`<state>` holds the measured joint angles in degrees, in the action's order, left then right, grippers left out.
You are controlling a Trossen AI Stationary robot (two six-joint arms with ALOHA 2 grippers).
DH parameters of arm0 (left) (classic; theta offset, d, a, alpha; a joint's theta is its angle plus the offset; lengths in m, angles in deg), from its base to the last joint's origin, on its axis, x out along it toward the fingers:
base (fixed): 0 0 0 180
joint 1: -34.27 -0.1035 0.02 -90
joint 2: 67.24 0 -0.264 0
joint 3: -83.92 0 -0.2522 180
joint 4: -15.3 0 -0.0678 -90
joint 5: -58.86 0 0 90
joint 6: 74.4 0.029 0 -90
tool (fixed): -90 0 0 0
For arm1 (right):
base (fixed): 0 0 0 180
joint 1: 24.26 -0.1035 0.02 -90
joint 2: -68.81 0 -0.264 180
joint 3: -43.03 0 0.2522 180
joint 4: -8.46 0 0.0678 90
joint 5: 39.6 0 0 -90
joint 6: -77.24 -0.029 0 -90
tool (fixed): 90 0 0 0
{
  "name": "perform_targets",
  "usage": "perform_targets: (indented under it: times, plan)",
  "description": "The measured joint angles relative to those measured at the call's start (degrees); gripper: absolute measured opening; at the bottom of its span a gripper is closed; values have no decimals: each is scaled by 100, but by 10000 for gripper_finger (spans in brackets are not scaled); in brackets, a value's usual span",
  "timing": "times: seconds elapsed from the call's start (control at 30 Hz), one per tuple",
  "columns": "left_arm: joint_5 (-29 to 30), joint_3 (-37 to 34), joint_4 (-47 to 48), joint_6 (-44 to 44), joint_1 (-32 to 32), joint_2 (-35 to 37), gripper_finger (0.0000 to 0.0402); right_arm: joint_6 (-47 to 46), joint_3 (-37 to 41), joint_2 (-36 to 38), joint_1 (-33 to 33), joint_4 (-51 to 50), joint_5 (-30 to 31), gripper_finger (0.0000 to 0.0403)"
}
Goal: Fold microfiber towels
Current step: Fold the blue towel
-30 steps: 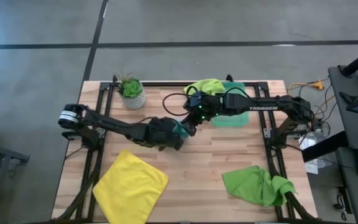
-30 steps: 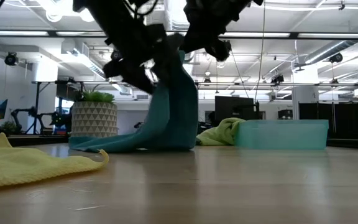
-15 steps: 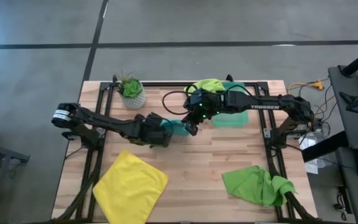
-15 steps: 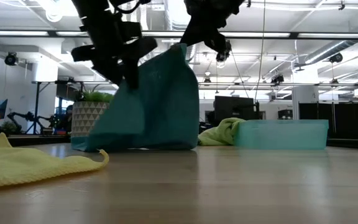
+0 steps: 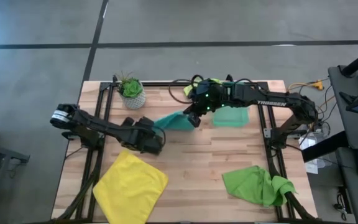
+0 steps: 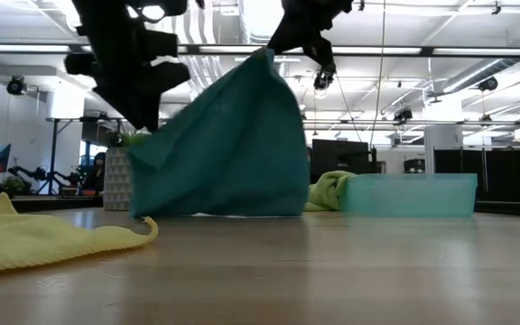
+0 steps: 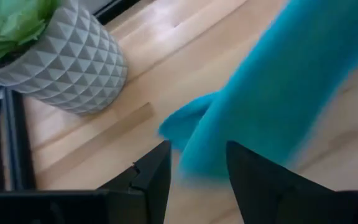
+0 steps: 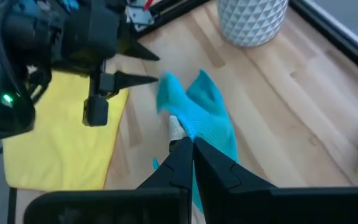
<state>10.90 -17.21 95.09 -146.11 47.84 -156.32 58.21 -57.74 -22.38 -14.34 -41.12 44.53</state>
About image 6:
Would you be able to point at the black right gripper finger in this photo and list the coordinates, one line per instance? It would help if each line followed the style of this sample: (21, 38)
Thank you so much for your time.
(289, 36)
(319, 49)

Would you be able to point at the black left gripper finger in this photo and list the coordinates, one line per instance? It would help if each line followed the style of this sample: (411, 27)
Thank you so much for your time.
(129, 106)
(160, 81)

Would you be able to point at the teal microfiber towel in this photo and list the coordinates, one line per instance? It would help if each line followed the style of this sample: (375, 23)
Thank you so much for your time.
(233, 149)

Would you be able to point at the lime green microfiber towel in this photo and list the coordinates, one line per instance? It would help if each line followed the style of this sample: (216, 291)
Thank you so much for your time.
(327, 192)

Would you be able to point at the black background robot arm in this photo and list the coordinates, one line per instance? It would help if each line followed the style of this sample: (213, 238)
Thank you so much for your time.
(39, 173)

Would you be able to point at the yellow microfiber towel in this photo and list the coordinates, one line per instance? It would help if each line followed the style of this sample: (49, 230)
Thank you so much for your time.
(39, 239)

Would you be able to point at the person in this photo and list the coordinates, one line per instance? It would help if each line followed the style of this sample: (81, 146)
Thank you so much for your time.
(98, 173)

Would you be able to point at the succulent in patterned white pot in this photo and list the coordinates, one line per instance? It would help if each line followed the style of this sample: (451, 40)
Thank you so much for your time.
(116, 180)

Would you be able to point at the black overhead crossbeam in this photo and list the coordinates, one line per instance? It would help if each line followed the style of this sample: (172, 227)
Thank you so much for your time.
(427, 51)

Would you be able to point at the small background plant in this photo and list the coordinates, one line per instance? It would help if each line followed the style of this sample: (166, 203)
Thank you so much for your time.
(15, 185)

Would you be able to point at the small black background monitor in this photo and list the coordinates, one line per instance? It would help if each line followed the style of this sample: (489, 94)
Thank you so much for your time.
(415, 166)

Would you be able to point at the translucent teal plastic bin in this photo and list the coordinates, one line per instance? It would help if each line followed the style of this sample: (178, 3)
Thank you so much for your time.
(409, 196)

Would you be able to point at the black background partition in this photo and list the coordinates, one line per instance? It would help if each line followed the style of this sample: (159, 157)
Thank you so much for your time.
(504, 176)

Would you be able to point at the black ceiling mounted camera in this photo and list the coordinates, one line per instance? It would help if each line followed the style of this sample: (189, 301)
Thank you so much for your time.
(16, 86)
(323, 80)
(403, 115)
(488, 84)

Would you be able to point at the black background stand frame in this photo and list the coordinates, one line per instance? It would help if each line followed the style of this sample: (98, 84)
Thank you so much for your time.
(53, 153)

